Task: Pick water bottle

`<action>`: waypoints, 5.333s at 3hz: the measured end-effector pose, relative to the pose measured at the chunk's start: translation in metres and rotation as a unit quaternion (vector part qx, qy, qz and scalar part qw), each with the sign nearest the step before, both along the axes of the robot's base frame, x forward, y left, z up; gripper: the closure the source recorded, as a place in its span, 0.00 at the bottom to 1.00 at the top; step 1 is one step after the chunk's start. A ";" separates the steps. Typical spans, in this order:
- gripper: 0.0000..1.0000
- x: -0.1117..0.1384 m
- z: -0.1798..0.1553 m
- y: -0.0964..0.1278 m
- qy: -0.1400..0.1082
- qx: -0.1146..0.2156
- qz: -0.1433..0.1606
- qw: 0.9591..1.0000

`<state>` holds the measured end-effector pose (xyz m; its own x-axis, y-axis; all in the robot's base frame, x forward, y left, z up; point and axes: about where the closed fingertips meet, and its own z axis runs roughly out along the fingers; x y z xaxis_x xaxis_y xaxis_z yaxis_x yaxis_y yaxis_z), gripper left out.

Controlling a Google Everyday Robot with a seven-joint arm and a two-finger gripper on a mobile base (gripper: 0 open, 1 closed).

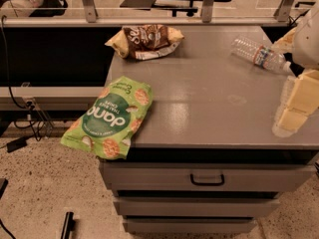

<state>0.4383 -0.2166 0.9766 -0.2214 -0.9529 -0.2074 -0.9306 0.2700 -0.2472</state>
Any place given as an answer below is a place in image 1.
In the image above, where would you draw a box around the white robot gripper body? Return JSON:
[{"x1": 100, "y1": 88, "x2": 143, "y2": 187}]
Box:
[{"x1": 292, "y1": 4, "x2": 319, "y2": 70}]

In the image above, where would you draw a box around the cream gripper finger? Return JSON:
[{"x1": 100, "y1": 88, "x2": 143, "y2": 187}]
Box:
[
  {"x1": 272, "y1": 70, "x2": 319, "y2": 137},
  {"x1": 271, "y1": 28, "x2": 296, "y2": 54}
]

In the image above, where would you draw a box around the clear plastic water bottle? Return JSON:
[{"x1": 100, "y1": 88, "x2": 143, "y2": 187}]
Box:
[{"x1": 231, "y1": 36, "x2": 291, "y2": 74}]

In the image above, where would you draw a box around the grey drawer cabinet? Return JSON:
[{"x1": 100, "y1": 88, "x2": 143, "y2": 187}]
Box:
[{"x1": 100, "y1": 26, "x2": 318, "y2": 233}]

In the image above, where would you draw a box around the brown yellow snack bag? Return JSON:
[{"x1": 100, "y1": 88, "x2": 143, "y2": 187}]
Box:
[{"x1": 105, "y1": 24, "x2": 184, "y2": 61}]

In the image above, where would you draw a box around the green rice chips bag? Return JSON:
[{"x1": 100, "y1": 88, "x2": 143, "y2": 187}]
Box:
[{"x1": 61, "y1": 77, "x2": 153, "y2": 160}]

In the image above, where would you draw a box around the black power adapter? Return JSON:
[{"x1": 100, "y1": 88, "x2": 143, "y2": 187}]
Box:
[{"x1": 6, "y1": 136, "x2": 27, "y2": 152}]

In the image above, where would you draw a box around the metal railing frame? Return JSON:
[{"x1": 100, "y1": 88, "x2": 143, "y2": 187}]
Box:
[{"x1": 0, "y1": 0, "x2": 319, "y2": 28}]

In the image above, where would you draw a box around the black drawer handle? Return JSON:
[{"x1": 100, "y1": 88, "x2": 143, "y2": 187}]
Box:
[{"x1": 189, "y1": 174, "x2": 225, "y2": 186}]

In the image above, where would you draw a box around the black floor bracket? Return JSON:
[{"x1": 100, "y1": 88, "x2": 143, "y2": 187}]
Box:
[{"x1": 60, "y1": 212, "x2": 75, "y2": 239}]

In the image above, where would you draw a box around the black cable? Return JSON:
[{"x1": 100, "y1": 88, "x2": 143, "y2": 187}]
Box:
[{"x1": 0, "y1": 14, "x2": 48, "y2": 142}]

